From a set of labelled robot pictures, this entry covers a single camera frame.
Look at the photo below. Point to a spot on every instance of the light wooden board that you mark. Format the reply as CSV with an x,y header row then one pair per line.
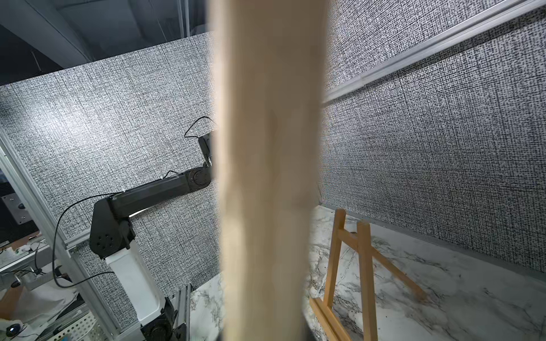
x,y
269,60

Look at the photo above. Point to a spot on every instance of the small wooden easel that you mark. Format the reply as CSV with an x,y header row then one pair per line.
x,y
360,242

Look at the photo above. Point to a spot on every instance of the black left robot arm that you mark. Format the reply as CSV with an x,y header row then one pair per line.
x,y
160,240

